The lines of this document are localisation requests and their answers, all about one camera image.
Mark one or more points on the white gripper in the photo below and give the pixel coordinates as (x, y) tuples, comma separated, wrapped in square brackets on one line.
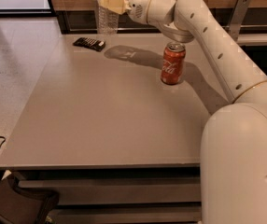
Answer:
[(138, 4)]

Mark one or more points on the clear plastic water bottle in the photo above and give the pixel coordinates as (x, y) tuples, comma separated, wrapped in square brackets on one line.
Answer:
[(108, 21)]

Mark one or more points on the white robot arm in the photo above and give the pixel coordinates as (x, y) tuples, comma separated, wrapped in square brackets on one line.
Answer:
[(233, 156)]

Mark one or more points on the black rxbar chocolate bar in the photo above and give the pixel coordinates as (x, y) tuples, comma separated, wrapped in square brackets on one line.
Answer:
[(90, 43)]

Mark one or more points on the red coca-cola can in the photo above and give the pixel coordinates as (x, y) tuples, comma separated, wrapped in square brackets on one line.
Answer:
[(172, 65)]

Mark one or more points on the grey upper drawer front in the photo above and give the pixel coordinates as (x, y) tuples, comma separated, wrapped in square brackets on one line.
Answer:
[(120, 190)]

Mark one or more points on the grey drawer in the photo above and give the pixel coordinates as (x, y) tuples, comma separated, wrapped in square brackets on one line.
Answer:
[(120, 190), (128, 215)]

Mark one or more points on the grey lower drawer front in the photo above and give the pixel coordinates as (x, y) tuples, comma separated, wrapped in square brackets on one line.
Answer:
[(128, 215)]

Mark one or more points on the black chair seat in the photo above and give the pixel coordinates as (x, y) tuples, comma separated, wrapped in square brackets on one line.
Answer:
[(24, 206)]

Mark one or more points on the right metal wall bracket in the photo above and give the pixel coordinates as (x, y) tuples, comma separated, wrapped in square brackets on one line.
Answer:
[(238, 14)]

